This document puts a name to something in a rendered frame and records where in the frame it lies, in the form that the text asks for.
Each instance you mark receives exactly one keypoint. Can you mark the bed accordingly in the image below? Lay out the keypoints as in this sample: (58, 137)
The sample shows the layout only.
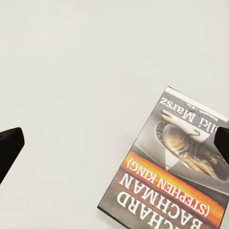
(81, 78)

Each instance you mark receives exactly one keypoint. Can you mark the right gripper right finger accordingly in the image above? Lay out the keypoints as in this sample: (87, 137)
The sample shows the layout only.
(221, 142)

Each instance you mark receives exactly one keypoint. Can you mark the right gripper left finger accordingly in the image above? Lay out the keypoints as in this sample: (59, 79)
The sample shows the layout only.
(11, 143)

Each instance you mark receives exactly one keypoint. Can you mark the hardback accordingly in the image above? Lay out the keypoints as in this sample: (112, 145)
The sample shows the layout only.
(173, 177)

